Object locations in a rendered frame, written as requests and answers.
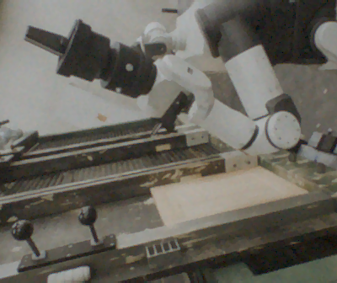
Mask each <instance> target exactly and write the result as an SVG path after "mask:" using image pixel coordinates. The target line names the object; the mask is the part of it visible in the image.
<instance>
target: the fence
mask: <svg viewBox="0 0 337 283"><path fill-rule="evenodd" d="M331 212H334V197H332V196H331V195H328V194H326V193H324V192H323V191H320V190H319V191H313V192H310V193H305V194H302V195H295V196H291V197H288V198H283V199H280V200H273V201H268V202H265V203H263V204H258V205H255V206H248V207H244V208H241V209H236V210H233V211H226V212H221V213H218V214H213V215H210V216H204V217H201V218H196V219H194V220H188V221H186V222H179V223H174V224H171V225H168V226H163V227H157V228H154V229H149V230H146V231H141V232H138V233H132V234H130V235H124V236H122V237H116V249H114V250H109V251H106V252H103V253H99V254H92V255H89V256H84V257H82V258H80V259H73V260H68V261H65V262H62V263H57V264H52V265H48V266H46V267H40V268H38V269H35V270H29V271H24V272H21V273H18V270H17V268H18V266H19V262H20V261H21V260H20V261H17V262H12V263H9V264H2V265H0V283H48V277H49V275H53V274H55V273H60V272H62V271H66V270H72V269H74V268H79V267H82V266H83V267H84V266H88V267H89V268H90V269H91V273H92V272H97V271H99V270H106V269H108V268H112V267H115V266H117V265H122V264H129V263H131V262H136V261H138V260H141V259H147V250H146V246H151V245H154V244H159V243H165V242H167V241H173V240H175V239H176V241H177V243H178V246H179V248H180V250H182V249H185V248H191V247H194V246H199V245H201V244H206V243H212V242H215V241H219V240H222V239H227V238H232V237H235V236H237V235H242V234H245V233H250V232H256V231H259V230H263V229H266V228H271V227H277V226H280V225H284V224H287V223H292V222H295V221H301V220H303V219H308V218H310V217H316V216H322V215H324V214H329V213H331Z"/></svg>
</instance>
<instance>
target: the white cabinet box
mask: <svg viewBox="0 0 337 283"><path fill-rule="evenodd" d="M54 117H55V118H57V119H58V120H63V121H66V122H67V123H71V124H72V125H76V126H77V127H81V128H83V129H84V128H88V127H95V126H98V125H108V124H115V123H119V122H122V121H130V120H140V119H143V118H150V116H148V115H146V114H145V113H142V112H141V111H139V110H137V109H133V108H132V107H129V106H127V105H124V104H122V103H120V102H118V101H115V100H113V99H110V98H107V97H105V96H104V95H102V94H100V93H96V92H94V91H92V90H90V89H88V88H85V87H83V86H81V85H79V84H76V83H73V82H71V83H67V85H66V87H65V90H64V93H63V94H62V98H61V99H60V103H59V105H58V107H57V109H56V113H55V116H54Z"/></svg>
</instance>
